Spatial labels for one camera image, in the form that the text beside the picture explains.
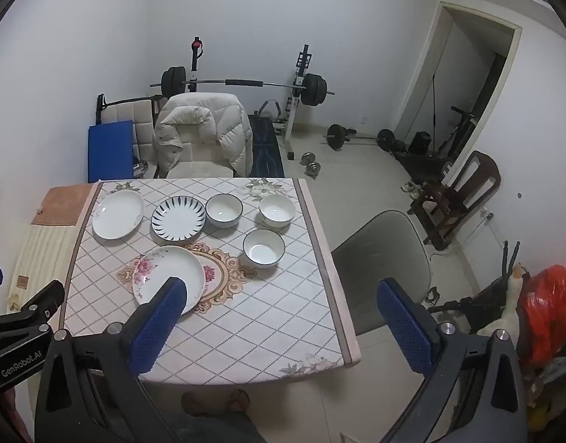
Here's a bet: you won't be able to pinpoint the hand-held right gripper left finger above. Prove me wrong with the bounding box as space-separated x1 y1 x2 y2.
35 277 189 443

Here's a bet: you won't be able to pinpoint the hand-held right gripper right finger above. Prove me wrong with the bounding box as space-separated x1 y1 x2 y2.
376 278 529 443

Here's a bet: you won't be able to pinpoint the white bowl floral outside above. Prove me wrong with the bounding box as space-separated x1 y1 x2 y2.
259 194 296 229

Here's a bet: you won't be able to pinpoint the short barbell black plates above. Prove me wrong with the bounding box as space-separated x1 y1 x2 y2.
323 124 406 152

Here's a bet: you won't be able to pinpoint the long barbell black plates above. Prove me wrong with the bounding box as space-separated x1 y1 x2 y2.
150 67 336 107

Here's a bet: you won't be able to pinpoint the beige striped cloth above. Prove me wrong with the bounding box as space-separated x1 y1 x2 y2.
6 224 80 315

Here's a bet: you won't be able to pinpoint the pink floral plate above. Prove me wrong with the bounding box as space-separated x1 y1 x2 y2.
132 246 206 315

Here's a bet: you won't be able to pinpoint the grey plastic bin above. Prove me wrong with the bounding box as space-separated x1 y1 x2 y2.
331 210 433 337

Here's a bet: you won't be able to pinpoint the brown slipper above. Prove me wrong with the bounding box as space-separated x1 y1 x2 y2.
225 389 252 416
181 391 210 418

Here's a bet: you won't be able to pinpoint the orange towel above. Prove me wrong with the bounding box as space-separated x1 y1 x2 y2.
34 185 95 228

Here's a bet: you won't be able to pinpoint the white goose plush toy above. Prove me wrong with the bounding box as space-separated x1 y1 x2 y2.
477 263 535 337

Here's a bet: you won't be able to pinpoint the blue striped plate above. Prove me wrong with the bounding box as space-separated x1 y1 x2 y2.
151 196 207 243

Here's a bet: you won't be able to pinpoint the white oval plate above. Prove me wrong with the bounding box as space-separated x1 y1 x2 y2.
92 190 146 241

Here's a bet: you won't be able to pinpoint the person's dark trousers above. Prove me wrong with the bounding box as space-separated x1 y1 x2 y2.
172 408 267 443

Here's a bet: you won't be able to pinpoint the blue rimmed white bowl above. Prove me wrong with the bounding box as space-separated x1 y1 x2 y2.
243 229 286 269
205 193 244 229

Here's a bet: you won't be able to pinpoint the dark wooden chair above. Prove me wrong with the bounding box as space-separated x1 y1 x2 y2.
407 150 502 252

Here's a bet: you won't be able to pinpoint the red plastic bag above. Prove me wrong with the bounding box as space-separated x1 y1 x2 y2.
516 264 566 365

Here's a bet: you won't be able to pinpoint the black floor mat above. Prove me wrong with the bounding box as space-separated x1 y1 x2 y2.
394 148 455 186

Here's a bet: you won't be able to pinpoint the blue box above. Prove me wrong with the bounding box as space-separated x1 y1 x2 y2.
88 120 136 183

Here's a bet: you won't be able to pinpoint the black bag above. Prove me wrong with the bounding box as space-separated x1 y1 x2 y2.
408 131 432 155

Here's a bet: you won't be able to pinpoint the white puffer jacket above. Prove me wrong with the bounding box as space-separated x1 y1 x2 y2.
152 97 253 178

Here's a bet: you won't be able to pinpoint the beige quilted chair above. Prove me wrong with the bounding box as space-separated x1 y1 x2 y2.
97 95 155 158

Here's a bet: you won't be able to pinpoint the black exercise machine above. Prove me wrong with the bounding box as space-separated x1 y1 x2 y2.
437 105 480 158

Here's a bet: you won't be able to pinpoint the black blue weight bench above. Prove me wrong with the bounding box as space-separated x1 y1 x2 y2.
248 100 295 178

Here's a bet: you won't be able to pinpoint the white weight rack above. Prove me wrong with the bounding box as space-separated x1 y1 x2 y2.
183 36 313 151

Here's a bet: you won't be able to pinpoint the floor cable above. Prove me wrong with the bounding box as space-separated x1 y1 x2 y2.
428 212 505 264

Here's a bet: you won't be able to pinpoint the white door frame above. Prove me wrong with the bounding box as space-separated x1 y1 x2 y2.
396 1 524 158

